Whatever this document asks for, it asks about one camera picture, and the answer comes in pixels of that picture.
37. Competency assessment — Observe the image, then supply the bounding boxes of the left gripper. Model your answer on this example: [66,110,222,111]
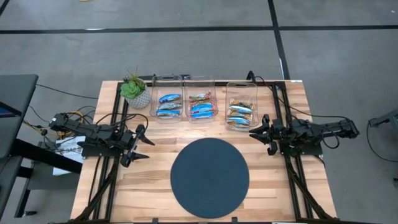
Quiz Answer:
[119,123,155,168]

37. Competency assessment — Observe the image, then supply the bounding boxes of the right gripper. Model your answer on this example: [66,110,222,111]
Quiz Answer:
[248,113,295,156]

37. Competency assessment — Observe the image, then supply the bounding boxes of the blue granola bar orange edge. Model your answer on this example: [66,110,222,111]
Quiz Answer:
[226,117,251,126]

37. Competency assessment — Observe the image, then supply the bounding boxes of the clear plastic bin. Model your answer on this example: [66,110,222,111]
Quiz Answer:
[150,74,184,123]
[224,81,259,132]
[183,74,219,122]

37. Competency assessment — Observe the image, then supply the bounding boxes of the blue granola bar red tips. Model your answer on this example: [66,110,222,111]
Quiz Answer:
[190,104,215,113]
[191,111,215,119]

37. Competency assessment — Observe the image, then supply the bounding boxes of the round dark woven placemat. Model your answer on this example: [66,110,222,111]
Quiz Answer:
[170,138,250,219]

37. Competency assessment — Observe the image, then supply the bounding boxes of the orange red granola bar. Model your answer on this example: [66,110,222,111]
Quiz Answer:
[188,91,213,103]

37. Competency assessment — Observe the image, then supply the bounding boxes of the green succulent in patterned pot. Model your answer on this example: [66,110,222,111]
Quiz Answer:
[119,66,152,110]

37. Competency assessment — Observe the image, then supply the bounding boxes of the white printed paper box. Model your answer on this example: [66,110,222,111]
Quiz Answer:
[52,135,87,177]

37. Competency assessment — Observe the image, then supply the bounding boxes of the black desk stand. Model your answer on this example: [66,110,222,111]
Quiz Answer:
[0,138,83,218]

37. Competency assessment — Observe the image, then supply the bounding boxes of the grey stand foot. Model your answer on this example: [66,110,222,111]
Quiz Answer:
[368,108,398,128]

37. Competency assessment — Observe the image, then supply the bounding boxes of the dark grey desk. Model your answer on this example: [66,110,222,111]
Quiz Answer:
[0,73,39,158]

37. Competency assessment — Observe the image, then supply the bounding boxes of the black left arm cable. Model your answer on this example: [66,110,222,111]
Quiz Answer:
[95,112,149,131]

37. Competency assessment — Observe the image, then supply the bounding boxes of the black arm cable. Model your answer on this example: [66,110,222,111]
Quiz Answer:
[95,112,149,131]
[247,70,351,150]

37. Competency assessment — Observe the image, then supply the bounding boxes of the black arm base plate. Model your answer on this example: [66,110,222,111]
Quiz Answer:
[81,141,127,158]
[277,136,323,157]

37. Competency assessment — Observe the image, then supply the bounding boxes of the black metal table frame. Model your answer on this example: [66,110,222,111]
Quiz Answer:
[58,74,340,224]

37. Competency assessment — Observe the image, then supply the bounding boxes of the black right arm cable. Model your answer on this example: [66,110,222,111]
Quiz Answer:
[247,70,351,150]

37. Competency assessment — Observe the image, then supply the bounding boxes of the yellow cable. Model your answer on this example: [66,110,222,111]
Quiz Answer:
[23,110,85,139]

